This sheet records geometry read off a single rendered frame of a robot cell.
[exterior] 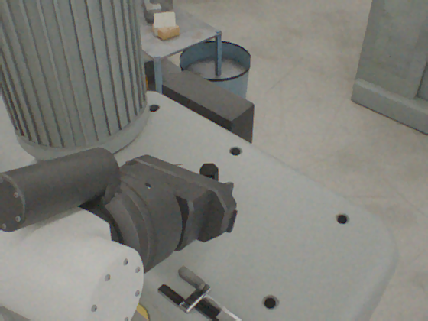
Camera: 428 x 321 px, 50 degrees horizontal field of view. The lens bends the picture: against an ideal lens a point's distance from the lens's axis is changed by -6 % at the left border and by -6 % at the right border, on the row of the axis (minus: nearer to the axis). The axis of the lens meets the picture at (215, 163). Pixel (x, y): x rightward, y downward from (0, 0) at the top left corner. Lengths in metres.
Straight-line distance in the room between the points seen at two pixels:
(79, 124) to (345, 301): 0.37
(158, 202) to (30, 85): 0.27
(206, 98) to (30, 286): 0.77
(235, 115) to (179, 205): 0.57
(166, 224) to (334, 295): 0.22
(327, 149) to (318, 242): 2.96
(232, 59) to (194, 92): 2.39
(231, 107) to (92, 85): 0.46
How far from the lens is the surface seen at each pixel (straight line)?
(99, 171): 0.32
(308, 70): 4.28
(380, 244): 0.57
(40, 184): 0.28
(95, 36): 0.55
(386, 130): 3.81
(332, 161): 3.43
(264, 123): 3.64
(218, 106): 0.98
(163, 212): 0.37
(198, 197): 0.42
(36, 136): 0.64
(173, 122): 0.69
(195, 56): 3.38
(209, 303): 0.50
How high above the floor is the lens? 2.33
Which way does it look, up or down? 45 degrees down
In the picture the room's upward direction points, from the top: straight up
